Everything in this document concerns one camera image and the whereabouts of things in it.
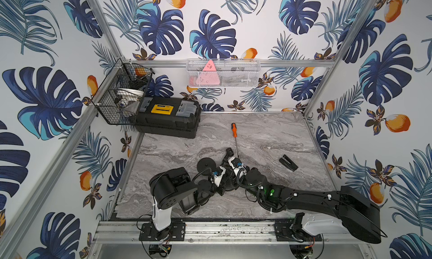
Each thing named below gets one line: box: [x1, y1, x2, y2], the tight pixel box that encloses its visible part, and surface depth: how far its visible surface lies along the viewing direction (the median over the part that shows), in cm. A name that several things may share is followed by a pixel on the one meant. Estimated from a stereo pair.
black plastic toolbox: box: [134, 96, 202, 140], surface depth 101 cm
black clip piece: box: [279, 154, 299, 172], surface depth 96 cm
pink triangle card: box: [195, 59, 221, 86], surface depth 92 cm
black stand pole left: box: [222, 146, 234, 163], surface depth 102 cm
